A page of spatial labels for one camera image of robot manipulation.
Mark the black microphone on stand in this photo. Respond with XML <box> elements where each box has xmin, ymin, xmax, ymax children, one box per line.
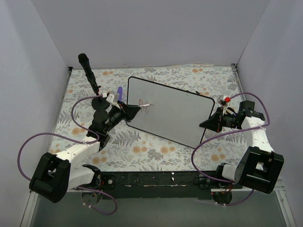
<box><xmin>78</xmin><ymin>53</ymin><xmax>96</xmax><ymax>83</ymax></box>

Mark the aluminium frame rail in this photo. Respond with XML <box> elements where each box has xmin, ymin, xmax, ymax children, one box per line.
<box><xmin>30</xmin><ymin>171</ymin><xmax>285</xmax><ymax>192</ymax></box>

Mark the white whiteboard black frame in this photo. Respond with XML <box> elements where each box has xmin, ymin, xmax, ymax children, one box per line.
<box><xmin>127</xmin><ymin>77</ymin><xmax>215</xmax><ymax>148</ymax></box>

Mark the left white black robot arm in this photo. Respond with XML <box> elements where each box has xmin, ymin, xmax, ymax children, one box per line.
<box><xmin>29</xmin><ymin>102</ymin><xmax>141</xmax><ymax>203</ymax></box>

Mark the black round microphone stand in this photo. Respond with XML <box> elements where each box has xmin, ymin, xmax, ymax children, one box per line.
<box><xmin>89</xmin><ymin>79</ymin><xmax>110</xmax><ymax>111</ymax></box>

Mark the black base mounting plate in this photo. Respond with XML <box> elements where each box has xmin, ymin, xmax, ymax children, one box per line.
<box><xmin>73</xmin><ymin>171</ymin><xmax>243</xmax><ymax>201</ymax></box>

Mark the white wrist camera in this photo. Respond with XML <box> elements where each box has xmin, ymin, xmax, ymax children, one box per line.
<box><xmin>102</xmin><ymin>92</ymin><xmax>120</xmax><ymax>108</ymax></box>
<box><xmin>217</xmin><ymin>95</ymin><xmax>231</xmax><ymax>109</ymax></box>

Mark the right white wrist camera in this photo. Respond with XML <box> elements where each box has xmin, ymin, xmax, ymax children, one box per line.
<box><xmin>217</xmin><ymin>95</ymin><xmax>231</xmax><ymax>109</ymax></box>

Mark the purple microphone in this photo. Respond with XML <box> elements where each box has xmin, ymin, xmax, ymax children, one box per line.
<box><xmin>117</xmin><ymin>87</ymin><xmax>123</xmax><ymax>101</ymax></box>

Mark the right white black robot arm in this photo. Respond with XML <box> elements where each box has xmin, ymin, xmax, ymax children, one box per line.
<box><xmin>199</xmin><ymin>100</ymin><xmax>284</xmax><ymax>194</ymax></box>

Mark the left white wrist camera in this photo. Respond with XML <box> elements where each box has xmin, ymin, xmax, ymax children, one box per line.
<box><xmin>102</xmin><ymin>92</ymin><xmax>120</xmax><ymax>108</ymax></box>

